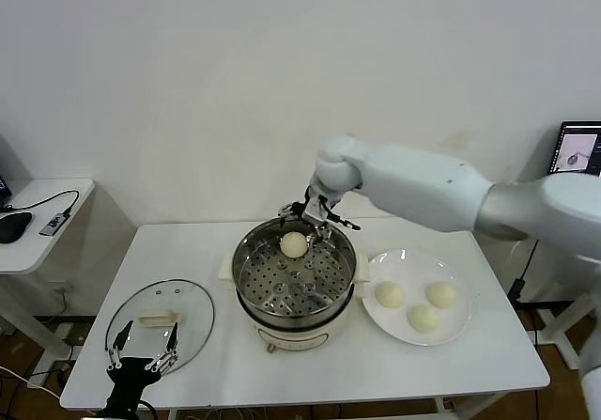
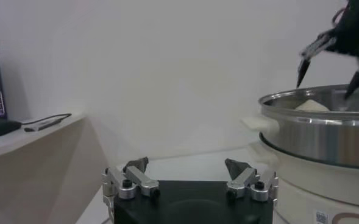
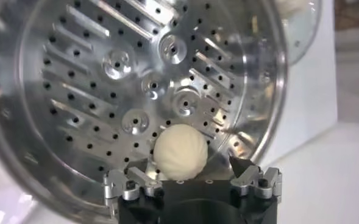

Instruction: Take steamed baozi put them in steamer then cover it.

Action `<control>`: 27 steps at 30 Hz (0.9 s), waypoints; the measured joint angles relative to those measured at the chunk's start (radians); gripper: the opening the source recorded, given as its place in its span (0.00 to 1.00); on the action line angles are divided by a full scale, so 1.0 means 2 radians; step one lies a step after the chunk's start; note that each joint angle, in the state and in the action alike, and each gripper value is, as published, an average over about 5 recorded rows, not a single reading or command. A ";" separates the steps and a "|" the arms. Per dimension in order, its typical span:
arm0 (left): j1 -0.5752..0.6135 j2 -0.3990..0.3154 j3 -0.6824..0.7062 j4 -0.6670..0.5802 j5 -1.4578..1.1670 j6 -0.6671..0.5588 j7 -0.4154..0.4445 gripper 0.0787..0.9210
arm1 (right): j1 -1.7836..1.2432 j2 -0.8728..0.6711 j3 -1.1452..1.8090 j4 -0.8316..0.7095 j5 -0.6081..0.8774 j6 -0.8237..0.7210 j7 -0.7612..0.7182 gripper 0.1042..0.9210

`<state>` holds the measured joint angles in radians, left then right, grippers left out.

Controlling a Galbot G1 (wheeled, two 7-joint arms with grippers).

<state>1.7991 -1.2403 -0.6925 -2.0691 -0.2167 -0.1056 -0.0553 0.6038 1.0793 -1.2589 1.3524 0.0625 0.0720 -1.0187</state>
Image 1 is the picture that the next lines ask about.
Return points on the white round plate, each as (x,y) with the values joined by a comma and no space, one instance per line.
(413,265)

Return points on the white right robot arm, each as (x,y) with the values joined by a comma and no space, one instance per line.
(422,185)

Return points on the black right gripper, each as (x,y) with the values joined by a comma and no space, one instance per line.
(331,211)

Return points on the dark screen device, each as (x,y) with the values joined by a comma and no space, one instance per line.
(4,190)

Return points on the grey usb hub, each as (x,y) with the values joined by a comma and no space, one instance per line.
(54,225)

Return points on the white side table with label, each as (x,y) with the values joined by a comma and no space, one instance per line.
(561,345)

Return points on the cream electric cooking pot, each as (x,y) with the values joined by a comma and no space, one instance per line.
(291,336)

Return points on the perforated steel steamer basket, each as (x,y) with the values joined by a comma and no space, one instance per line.
(296,293)

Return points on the white side table with mouse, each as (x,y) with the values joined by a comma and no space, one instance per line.
(28,251)

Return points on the black computer mouse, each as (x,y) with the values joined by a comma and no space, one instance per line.
(14,227)

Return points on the white steamed baozi bun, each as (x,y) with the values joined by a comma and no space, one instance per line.
(424,319)
(294,246)
(441,295)
(389,294)

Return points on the grey open laptop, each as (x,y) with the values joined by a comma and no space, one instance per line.
(577,147)

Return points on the black crossbar under table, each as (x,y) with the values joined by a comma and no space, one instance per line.
(549,305)

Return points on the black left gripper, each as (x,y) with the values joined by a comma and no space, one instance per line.
(129,373)

